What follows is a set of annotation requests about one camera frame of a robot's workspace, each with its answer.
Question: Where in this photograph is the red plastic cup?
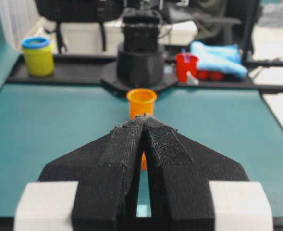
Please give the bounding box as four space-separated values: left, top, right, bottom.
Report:
175 52 198 82

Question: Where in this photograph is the yellow cup with blue rim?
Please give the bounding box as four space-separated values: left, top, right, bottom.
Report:
22 36 54 77

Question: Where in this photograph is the orange plastic cup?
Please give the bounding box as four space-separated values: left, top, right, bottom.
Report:
126 88 157 171

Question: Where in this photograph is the light blue cloth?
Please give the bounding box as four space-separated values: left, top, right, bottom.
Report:
190 41 248 79

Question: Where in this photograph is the red toy tray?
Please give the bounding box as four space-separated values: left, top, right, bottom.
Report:
197 70 224 81

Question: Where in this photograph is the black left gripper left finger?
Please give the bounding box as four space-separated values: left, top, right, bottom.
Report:
38 115 144 231

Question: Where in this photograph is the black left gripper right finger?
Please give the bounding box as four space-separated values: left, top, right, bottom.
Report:
143 117 249 231

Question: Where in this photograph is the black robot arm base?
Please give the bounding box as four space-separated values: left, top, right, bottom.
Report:
102 8 177 92

